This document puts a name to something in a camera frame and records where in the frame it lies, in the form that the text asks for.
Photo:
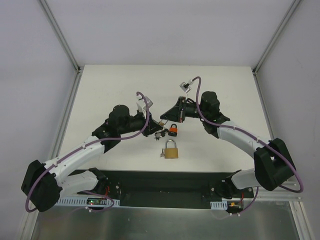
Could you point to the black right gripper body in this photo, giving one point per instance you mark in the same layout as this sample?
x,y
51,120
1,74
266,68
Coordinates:
x,y
180,110

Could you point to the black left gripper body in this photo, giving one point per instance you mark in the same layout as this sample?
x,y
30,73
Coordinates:
x,y
147,124

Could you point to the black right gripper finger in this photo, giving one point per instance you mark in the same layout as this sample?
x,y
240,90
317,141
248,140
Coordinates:
x,y
175,107
171,115

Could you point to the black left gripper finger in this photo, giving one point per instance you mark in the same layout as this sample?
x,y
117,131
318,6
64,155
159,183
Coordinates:
x,y
153,130
154,123

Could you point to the large brass padlock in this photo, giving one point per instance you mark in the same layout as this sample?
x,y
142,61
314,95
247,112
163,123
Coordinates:
x,y
171,150

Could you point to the small brass padlock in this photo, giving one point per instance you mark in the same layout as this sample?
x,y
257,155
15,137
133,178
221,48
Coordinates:
x,y
162,123

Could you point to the panda keychain charm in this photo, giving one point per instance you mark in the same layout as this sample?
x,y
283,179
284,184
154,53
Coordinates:
x,y
157,136

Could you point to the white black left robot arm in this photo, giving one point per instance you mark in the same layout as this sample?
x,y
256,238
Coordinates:
x,y
45,183

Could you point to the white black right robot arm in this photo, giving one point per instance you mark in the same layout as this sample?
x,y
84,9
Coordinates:
x,y
273,164

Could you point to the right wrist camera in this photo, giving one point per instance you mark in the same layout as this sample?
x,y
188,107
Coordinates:
x,y
186,86

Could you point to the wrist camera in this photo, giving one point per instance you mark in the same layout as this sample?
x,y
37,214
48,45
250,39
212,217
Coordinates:
x,y
143,103
186,86

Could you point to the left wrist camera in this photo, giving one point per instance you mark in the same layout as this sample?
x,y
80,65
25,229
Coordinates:
x,y
143,103

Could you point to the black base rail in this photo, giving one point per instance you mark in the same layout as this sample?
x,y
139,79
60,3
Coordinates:
x,y
159,189

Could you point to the right aluminium frame post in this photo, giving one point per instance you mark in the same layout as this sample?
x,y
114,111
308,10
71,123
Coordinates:
x,y
293,7

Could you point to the aluminium frame post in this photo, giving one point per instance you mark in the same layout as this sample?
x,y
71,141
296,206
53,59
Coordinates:
x,y
293,7
59,34

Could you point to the right white cable duct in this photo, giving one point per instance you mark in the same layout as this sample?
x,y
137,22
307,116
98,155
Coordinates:
x,y
219,205

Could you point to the white cable duct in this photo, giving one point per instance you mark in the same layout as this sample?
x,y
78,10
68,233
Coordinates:
x,y
87,201
219,205

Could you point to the left white cable duct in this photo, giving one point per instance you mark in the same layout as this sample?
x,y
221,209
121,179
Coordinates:
x,y
87,201

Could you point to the rear aluminium frame rail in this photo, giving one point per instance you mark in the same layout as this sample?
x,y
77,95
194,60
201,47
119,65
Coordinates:
x,y
278,194

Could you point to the left aluminium frame post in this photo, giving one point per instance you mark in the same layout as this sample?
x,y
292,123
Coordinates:
x,y
59,34

